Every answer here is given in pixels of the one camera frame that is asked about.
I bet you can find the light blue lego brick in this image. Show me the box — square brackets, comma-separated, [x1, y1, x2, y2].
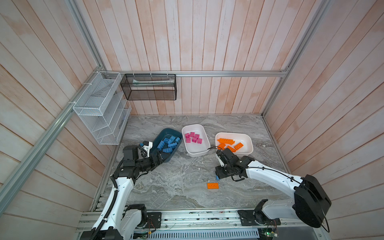
[162, 148, 173, 153]

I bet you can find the long light blue lego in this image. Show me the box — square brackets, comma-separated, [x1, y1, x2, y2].
[157, 141, 165, 151]

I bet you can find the orange lego plate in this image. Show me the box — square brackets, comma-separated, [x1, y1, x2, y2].
[218, 143, 226, 150]
[234, 143, 244, 151]
[207, 183, 219, 190]

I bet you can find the orange lego bottom plate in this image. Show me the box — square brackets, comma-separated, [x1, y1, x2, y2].
[207, 183, 219, 190]

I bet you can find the long orange technic lego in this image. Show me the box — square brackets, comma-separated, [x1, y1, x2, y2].
[217, 138, 235, 145]

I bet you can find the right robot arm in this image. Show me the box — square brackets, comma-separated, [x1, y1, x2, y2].
[216, 147, 332, 231]

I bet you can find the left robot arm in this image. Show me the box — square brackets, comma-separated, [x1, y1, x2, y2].
[80, 141, 171, 240]

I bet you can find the dark teal plastic bin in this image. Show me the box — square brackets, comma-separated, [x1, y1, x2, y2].
[150, 128, 183, 163]

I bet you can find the right white plastic bin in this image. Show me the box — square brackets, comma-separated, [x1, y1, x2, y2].
[215, 133, 254, 157]

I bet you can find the white plastic bin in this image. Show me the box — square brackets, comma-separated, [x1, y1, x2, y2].
[215, 133, 254, 157]
[182, 124, 211, 158]

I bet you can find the middle white plastic bin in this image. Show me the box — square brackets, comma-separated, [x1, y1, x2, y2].
[182, 124, 211, 158]

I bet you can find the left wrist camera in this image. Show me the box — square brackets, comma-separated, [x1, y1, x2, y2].
[139, 141, 153, 158]

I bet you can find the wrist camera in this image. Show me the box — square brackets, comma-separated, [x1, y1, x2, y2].
[139, 141, 153, 158]
[217, 153, 227, 167]

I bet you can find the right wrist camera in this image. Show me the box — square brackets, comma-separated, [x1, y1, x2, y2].
[217, 153, 227, 167]

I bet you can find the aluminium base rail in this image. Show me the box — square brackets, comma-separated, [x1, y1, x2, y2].
[74, 207, 325, 240]

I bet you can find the white wire mesh shelf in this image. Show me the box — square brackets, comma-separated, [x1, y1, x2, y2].
[73, 72, 132, 145]

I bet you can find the black wire mesh basket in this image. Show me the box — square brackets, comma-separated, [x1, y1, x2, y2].
[120, 73, 178, 101]

